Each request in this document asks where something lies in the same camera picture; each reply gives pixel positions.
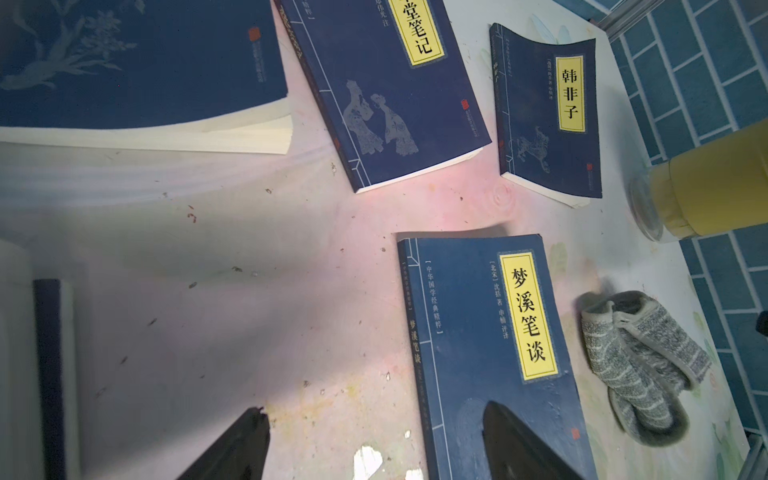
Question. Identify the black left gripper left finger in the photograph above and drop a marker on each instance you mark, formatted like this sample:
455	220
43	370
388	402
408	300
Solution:
239	453

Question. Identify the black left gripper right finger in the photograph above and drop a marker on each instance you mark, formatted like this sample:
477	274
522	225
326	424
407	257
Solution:
514	451

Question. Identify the blue book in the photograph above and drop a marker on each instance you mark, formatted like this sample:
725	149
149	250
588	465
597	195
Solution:
40	436
484	326
390	83
197	76
547	116

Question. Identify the grey striped cloth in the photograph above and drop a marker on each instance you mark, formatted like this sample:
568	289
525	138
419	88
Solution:
646	360

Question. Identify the yellow pen cup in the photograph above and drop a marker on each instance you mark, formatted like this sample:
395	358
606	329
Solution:
714	188

